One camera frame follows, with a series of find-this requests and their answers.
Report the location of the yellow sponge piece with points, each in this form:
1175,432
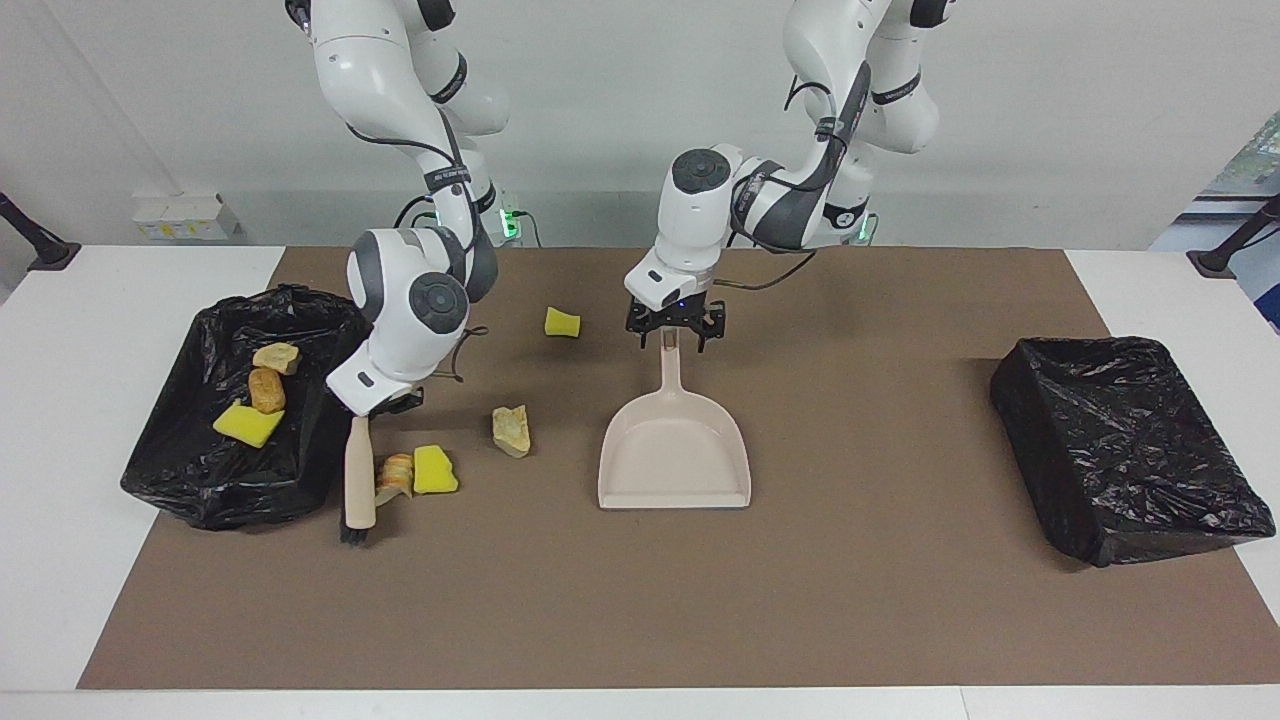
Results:
248,425
434,472

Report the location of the white wall socket box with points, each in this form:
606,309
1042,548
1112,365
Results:
185,218

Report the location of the small notched yellow sponge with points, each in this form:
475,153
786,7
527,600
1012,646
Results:
561,322

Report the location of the window with green view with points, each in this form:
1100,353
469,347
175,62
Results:
1255,165

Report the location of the beige plastic dustpan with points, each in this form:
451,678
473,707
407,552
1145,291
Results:
675,455

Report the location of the black camera stand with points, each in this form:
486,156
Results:
45,252
1215,262

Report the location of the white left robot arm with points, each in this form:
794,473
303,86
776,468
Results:
695,230

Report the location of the pale round bread piece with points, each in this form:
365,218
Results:
277,357

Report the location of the beige hand brush black bristles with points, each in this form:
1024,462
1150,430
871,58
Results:
359,480

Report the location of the striped bread slice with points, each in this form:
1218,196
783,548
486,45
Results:
396,478

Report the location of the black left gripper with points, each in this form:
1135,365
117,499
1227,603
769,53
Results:
675,314

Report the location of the brown table mat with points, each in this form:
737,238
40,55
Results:
640,620

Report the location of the brown bread roll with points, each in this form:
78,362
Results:
267,390

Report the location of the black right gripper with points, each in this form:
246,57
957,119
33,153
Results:
395,402

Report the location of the rectangular bin with black bag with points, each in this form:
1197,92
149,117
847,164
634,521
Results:
1130,450

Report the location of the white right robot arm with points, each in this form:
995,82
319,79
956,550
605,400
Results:
400,300

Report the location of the pale bread chunk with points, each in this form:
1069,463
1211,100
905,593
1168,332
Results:
511,430

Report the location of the bin with crumpled black bag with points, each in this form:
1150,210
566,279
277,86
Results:
200,470

